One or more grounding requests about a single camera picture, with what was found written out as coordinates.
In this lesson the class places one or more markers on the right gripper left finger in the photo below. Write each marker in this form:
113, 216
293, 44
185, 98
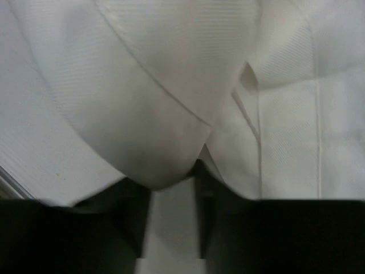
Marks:
103, 233

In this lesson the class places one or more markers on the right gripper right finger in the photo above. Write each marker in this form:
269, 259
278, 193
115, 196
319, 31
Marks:
240, 235

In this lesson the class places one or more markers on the white pleated skirt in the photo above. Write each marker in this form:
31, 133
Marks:
269, 93

